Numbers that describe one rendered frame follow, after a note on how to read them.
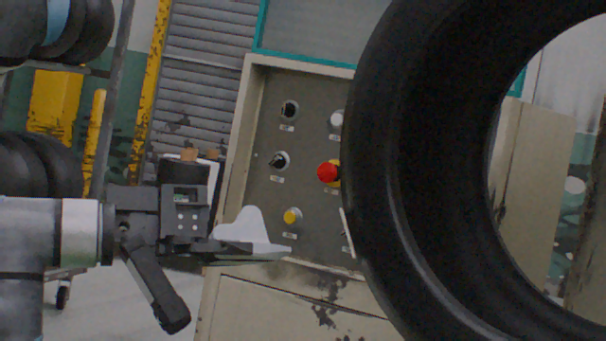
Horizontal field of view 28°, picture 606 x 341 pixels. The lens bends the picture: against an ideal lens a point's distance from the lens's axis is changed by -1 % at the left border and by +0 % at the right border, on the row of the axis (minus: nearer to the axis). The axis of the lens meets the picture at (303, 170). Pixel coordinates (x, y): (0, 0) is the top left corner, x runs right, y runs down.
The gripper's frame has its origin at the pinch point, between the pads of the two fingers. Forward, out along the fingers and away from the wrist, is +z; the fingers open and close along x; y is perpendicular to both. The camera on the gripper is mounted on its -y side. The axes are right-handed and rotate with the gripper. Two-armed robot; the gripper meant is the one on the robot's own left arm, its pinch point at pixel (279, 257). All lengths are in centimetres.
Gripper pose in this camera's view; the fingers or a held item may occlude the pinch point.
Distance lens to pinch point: 137.4
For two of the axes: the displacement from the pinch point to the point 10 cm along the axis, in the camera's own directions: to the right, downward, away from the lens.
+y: -0.2, -9.7, 2.5
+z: 9.8, 0.4, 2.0
